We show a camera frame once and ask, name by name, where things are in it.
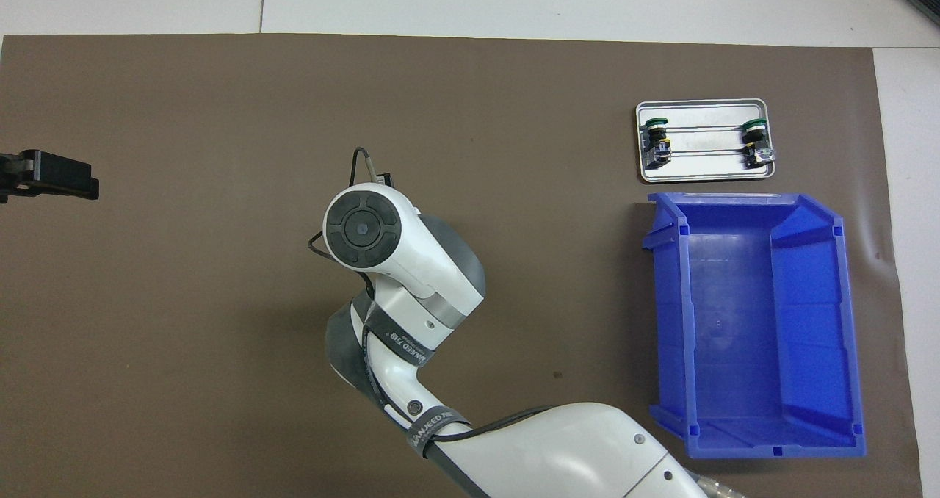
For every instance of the brown table mat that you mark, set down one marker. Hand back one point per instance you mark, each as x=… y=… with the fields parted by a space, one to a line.
x=220 y=116

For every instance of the green push button switch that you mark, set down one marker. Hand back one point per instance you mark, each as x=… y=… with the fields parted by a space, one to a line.
x=659 y=145
x=755 y=134

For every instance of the blue plastic storage bin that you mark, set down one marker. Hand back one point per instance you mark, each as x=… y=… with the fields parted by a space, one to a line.
x=734 y=336

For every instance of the silver metal tray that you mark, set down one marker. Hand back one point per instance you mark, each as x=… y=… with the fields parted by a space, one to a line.
x=705 y=167

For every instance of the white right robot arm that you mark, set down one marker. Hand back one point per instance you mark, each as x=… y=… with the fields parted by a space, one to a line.
x=411 y=263

